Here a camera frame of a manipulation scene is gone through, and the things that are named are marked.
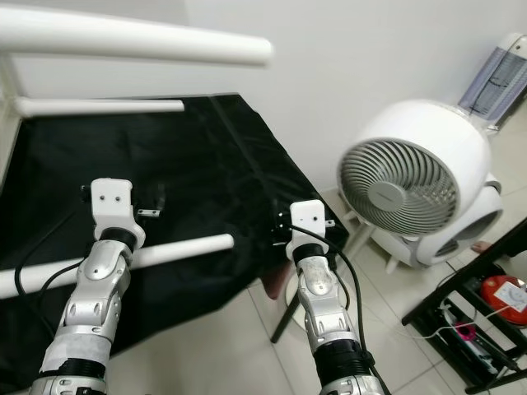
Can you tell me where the red round device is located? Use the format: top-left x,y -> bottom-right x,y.
481,275 -> 527,324

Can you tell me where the pink seat cushion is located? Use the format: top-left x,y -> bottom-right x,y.
259,267 -> 291,303

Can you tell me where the white thin cable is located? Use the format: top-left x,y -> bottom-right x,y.
403,303 -> 493,341

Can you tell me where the black metal shelf rack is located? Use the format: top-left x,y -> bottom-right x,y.
401,221 -> 527,395

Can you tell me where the small pink object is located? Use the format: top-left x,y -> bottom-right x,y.
452,322 -> 475,341

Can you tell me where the black metal table frame bar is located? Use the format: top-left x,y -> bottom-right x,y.
269,303 -> 302,346

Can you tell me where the purple grey tower heater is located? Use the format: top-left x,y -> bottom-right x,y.
456,33 -> 527,130

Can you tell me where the white round floor fan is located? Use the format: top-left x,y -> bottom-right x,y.
336,99 -> 506,269

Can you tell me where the black table cloth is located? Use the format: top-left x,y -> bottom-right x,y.
0,93 -> 337,393

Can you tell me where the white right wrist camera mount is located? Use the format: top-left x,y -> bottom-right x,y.
284,199 -> 328,263

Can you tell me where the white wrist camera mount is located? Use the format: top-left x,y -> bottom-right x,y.
90,178 -> 137,243
284,199 -> 328,263

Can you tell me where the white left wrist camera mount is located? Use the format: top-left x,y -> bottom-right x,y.
90,178 -> 137,243

